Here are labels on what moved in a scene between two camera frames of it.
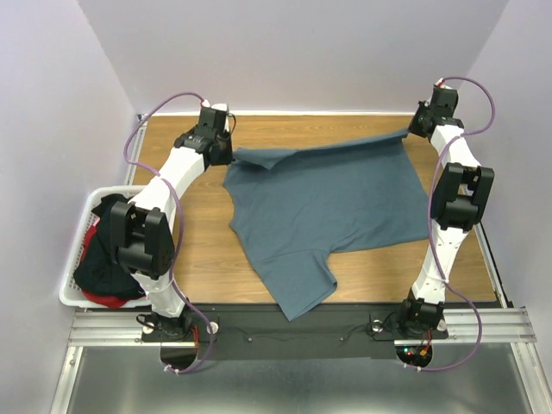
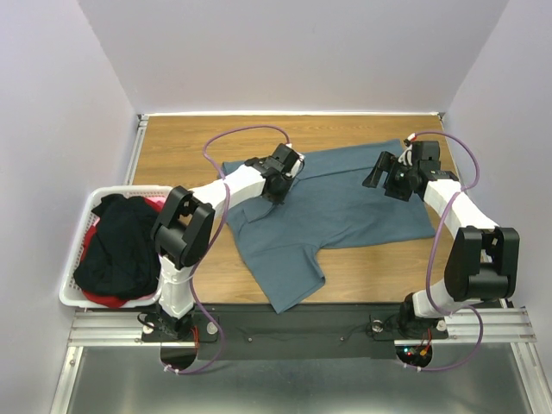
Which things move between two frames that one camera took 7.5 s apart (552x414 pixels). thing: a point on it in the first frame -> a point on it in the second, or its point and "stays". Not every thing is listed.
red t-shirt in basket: [98, 301] stays
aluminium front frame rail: [124, 329] stays
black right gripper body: [417, 123] -> [398, 179]
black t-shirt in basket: [101, 272] stays
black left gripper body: [226, 152] -> [279, 197]
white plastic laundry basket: [70, 291] stays
